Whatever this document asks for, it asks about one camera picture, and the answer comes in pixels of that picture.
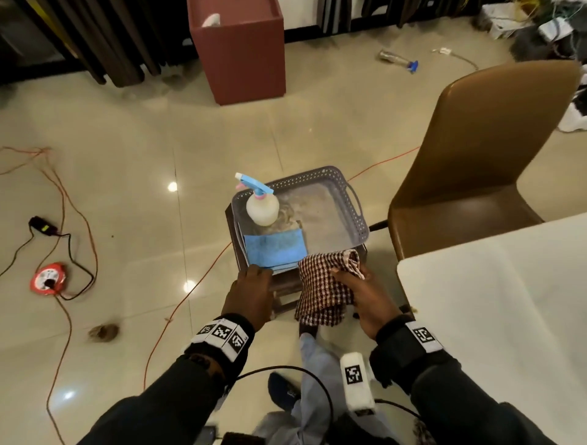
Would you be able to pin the black power adapter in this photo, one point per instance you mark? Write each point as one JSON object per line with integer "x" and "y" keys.
{"x": 42, "y": 226}

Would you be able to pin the grey plastic basket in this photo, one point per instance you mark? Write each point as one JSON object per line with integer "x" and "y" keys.
{"x": 330, "y": 215}

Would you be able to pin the brown chair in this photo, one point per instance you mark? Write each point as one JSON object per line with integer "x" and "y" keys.
{"x": 486, "y": 151}

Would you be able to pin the person's left hand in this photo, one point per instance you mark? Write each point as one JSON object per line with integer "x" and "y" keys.
{"x": 247, "y": 298}

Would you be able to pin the white spray bottle blue trigger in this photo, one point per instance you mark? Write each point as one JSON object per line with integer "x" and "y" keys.
{"x": 262, "y": 206}

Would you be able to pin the white item in bin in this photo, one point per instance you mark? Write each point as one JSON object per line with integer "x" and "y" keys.
{"x": 211, "y": 20}

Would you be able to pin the white cloth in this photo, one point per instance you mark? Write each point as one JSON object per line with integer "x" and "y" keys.
{"x": 575, "y": 112}

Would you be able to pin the person's dark shoe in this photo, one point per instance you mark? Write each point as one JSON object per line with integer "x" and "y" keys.
{"x": 282, "y": 392}

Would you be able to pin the black wrist band with markers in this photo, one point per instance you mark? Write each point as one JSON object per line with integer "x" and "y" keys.
{"x": 408, "y": 348}
{"x": 222, "y": 341}

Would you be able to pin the person's right hand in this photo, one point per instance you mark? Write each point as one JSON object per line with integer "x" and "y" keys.
{"x": 373, "y": 305}

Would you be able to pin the dark wooden stool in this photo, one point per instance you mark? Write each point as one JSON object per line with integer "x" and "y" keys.
{"x": 286, "y": 286}

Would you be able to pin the brown clump of debris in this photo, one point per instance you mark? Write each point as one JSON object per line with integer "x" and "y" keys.
{"x": 104, "y": 333}

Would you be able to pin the white wrist camera with marker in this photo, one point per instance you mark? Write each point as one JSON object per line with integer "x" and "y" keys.
{"x": 356, "y": 383}

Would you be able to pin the person's right thumb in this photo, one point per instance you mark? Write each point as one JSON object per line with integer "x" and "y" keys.
{"x": 343, "y": 276}

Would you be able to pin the person's jeans leg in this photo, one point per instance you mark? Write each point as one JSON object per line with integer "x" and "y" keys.
{"x": 316, "y": 380}

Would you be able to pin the person's left fingers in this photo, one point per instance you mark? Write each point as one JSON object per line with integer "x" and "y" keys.
{"x": 257, "y": 271}

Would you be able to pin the person's left forearm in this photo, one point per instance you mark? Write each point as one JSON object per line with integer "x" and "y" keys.
{"x": 156, "y": 408}

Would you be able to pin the dark curtains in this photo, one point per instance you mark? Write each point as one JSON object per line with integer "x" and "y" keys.
{"x": 114, "y": 36}

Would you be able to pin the pile of clutter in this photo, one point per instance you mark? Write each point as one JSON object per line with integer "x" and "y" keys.
{"x": 536, "y": 27}

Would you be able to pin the person's right forearm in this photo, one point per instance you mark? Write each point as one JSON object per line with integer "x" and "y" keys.
{"x": 472, "y": 408}

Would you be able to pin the maroon bin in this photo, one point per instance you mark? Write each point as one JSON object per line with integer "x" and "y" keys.
{"x": 243, "y": 59}

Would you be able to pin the blue cleaning cloth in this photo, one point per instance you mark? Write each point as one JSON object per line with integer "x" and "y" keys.
{"x": 275, "y": 250}

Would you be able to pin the brown checkered cloth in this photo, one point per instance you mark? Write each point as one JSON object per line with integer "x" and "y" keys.
{"x": 323, "y": 286}

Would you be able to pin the clear spray bottle blue trigger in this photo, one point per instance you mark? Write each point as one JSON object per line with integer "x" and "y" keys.
{"x": 395, "y": 58}

